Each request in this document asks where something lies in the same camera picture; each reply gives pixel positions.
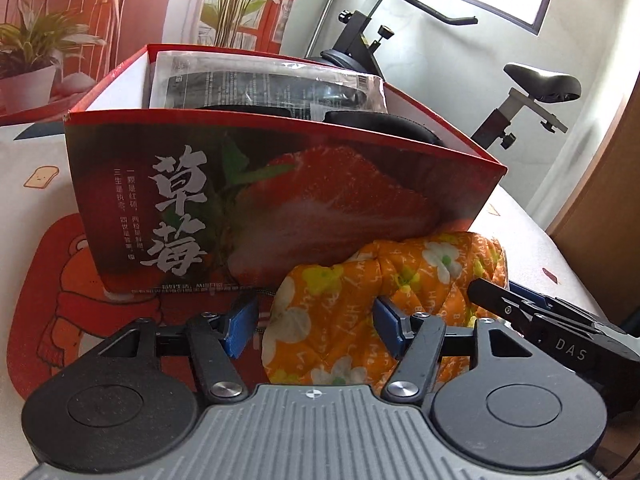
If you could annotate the red bear print mat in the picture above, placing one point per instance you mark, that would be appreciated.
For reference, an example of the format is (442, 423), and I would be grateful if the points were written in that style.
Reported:
(60, 285)

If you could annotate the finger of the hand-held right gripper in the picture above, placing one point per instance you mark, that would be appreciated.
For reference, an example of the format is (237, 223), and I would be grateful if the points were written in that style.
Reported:
(500, 302)
(532, 296)

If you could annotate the black exercise bike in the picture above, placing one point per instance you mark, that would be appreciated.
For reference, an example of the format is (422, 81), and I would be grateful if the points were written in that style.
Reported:
(540, 85)

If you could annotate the black garment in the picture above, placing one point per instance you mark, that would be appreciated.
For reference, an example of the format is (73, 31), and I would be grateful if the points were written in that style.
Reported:
(250, 82)

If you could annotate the red strawberry print cardboard box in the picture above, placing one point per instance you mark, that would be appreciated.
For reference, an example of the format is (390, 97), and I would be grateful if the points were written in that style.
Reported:
(325, 200)

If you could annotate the orange floral quilted cloth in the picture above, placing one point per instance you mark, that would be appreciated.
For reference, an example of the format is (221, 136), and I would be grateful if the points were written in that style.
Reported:
(325, 320)

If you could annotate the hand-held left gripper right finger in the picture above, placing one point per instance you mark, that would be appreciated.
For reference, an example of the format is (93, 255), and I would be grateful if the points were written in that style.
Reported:
(387, 327)

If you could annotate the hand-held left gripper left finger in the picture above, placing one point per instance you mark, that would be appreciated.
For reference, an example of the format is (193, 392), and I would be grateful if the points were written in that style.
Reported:
(240, 327)

